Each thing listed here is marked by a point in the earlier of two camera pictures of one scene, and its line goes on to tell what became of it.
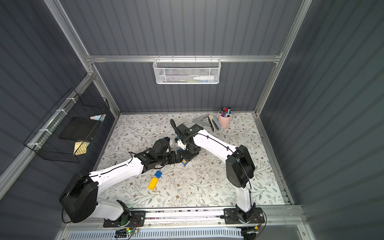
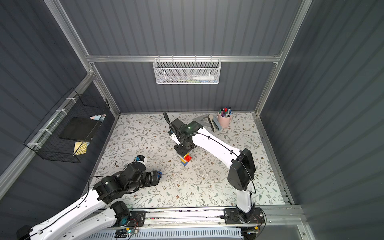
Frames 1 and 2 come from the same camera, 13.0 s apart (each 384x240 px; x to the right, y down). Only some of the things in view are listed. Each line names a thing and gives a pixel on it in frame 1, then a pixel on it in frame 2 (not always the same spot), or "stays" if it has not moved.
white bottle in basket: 204,78 stays
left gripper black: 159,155 → 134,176
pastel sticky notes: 98,117 stays
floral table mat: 204,179 stays
